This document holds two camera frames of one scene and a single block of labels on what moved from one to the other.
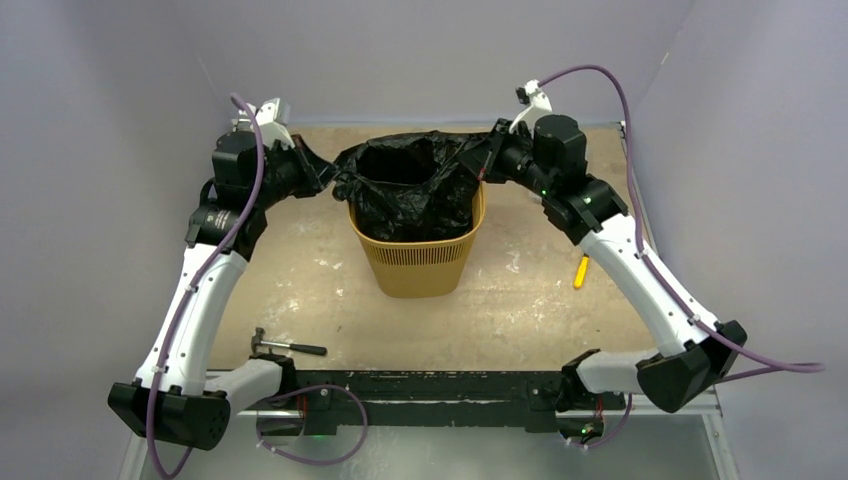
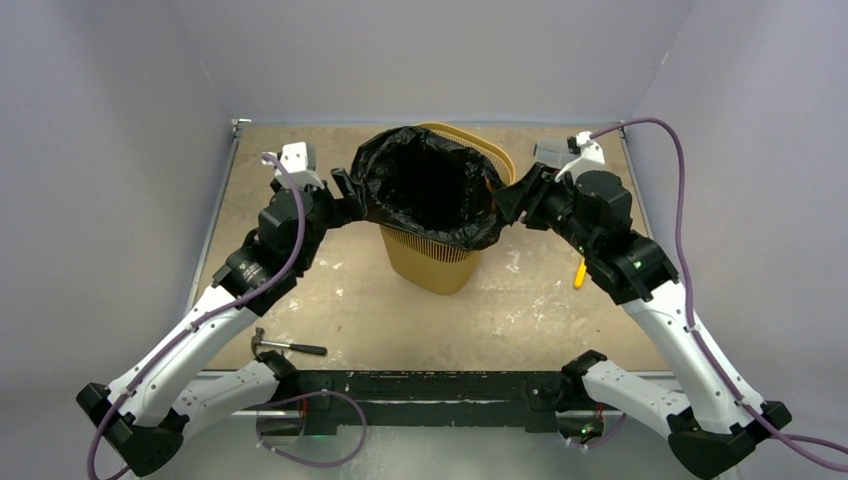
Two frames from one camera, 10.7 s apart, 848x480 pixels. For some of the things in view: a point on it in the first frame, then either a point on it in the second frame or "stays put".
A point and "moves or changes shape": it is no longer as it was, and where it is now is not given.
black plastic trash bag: (410, 186) moves or changes shape
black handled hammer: (256, 341) stays put
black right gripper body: (509, 151) → (553, 206)
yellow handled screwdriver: (583, 267) stays put
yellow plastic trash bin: (420, 269) moves or changes shape
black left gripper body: (290, 172) → (333, 212)
